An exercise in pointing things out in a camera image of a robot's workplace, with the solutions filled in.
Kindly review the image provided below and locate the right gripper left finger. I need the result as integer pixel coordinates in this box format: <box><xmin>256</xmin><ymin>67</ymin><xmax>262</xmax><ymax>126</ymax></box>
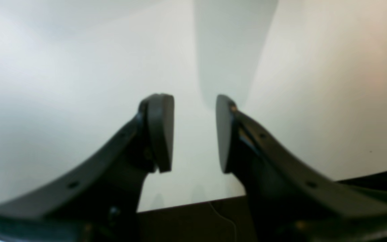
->
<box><xmin>0</xmin><ymin>94</ymin><xmax>175</xmax><ymax>242</ymax></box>

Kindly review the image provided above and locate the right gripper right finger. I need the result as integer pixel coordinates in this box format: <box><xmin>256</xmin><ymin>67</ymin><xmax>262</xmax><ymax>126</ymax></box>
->
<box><xmin>216</xmin><ymin>94</ymin><xmax>387</xmax><ymax>242</ymax></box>

